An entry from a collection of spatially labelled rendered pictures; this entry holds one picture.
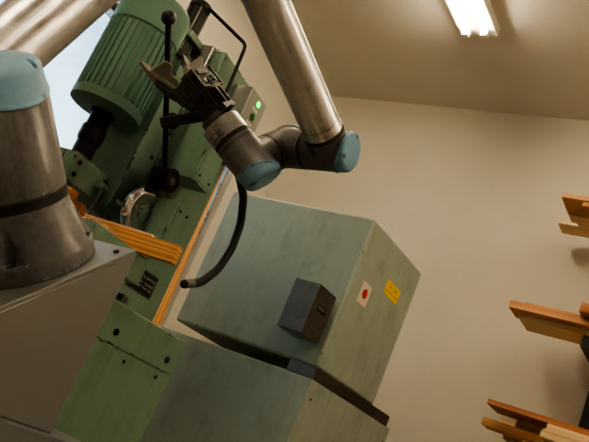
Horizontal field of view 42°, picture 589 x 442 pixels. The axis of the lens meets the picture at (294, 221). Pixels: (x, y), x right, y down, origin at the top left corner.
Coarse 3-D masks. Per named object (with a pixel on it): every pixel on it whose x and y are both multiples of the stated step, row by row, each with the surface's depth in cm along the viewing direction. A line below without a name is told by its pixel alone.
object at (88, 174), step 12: (72, 156) 175; (72, 168) 175; (84, 168) 178; (96, 168) 182; (72, 180) 176; (84, 180) 179; (96, 180) 183; (108, 180) 186; (84, 192) 180; (96, 192) 184
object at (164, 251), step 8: (120, 232) 166; (128, 232) 166; (136, 232) 165; (128, 240) 165; (136, 240) 164; (144, 240) 164; (152, 240) 163; (160, 240) 162; (136, 248) 163; (144, 248) 163; (152, 248) 162; (160, 248) 161; (168, 248) 161; (176, 248) 160; (152, 256) 161; (160, 256) 160; (168, 256) 160; (176, 256) 160
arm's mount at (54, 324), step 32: (96, 256) 103; (128, 256) 103; (32, 288) 94; (64, 288) 96; (96, 288) 100; (0, 320) 90; (32, 320) 93; (64, 320) 97; (96, 320) 100; (0, 352) 90; (32, 352) 94; (64, 352) 97; (0, 384) 91; (32, 384) 94; (64, 384) 98; (0, 416) 92; (32, 416) 95
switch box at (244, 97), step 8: (240, 88) 209; (248, 88) 208; (232, 96) 208; (240, 96) 208; (248, 96) 207; (256, 96) 210; (240, 104) 206; (248, 104) 207; (264, 104) 214; (240, 112) 205; (248, 112) 208; (256, 120) 212; (256, 128) 214
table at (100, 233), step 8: (88, 224) 150; (96, 224) 150; (96, 232) 150; (104, 232) 152; (104, 240) 153; (112, 240) 155; (120, 240) 157; (136, 256) 163; (136, 264) 164; (144, 264) 166; (128, 272) 162; (136, 272) 164; (144, 272) 167; (128, 280) 163; (136, 280) 165
